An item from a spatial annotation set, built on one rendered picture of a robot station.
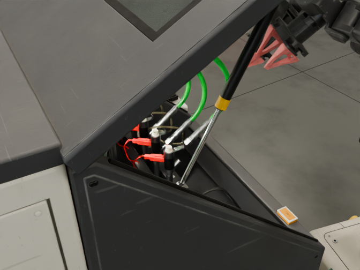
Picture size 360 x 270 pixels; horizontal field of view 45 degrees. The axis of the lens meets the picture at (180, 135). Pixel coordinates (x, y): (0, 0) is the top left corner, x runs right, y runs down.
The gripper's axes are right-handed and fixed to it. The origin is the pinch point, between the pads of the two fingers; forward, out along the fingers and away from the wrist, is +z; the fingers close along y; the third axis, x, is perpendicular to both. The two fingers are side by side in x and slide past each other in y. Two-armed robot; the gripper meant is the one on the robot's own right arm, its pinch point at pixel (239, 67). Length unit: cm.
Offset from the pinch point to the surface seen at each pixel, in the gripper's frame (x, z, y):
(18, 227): 62, 29, 50
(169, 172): 19.9, 30.9, 5.2
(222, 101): 52, 1, 34
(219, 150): 2.0, 23.2, -16.6
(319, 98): -153, -13, -182
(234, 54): -243, 15, -156
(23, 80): 43, 20, 56
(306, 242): 48, 14, -16
